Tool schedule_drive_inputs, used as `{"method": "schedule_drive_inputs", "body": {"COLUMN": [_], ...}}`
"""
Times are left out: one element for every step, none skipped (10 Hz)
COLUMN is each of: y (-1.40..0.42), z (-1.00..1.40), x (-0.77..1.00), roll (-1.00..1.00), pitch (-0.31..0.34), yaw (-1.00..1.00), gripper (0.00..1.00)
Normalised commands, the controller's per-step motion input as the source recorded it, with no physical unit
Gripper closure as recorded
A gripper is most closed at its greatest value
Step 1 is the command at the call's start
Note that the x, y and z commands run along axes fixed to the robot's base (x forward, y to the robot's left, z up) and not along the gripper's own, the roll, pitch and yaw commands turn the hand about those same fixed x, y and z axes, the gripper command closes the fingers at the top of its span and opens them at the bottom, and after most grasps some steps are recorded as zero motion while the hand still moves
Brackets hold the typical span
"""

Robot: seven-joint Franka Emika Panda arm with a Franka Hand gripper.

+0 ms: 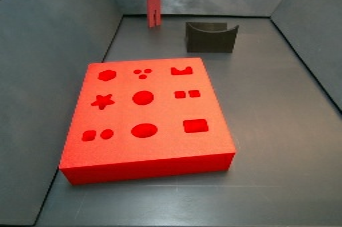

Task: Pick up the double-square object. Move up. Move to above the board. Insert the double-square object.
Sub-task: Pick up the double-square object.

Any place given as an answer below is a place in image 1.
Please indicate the red double-square peg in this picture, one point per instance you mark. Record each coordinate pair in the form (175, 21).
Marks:
(154, 13)

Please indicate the black curved holder stand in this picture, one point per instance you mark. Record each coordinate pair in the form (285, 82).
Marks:
(207, 37)

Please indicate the red shape-sorting board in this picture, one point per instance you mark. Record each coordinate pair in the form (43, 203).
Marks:
(147, 121)

